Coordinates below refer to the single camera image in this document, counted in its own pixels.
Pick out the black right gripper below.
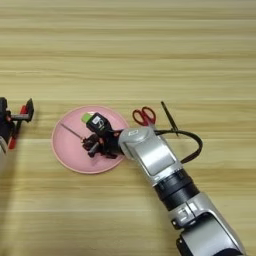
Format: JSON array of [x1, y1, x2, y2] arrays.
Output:
[[82, 129, 125, 160]]

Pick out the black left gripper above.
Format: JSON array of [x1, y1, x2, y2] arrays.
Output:
[[0, 98, 35, 141]]

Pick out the orange handled screwdriver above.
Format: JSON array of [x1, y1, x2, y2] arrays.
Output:
[[59, 122, 86, 141]]

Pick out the red marker pen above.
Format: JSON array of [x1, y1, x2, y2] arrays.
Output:
[[7, 104, 28, 150]]

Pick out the round pink plate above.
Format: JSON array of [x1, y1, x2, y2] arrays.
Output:
[[50, 105, 130, 175]]

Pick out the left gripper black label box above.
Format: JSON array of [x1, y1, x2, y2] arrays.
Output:
[[0, 97, 9, 113]]

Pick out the red handled scissors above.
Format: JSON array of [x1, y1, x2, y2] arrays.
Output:
[[131, 106, 158, 130]]

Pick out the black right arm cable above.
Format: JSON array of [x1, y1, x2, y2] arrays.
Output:
[[154, 128, 204, 165]]

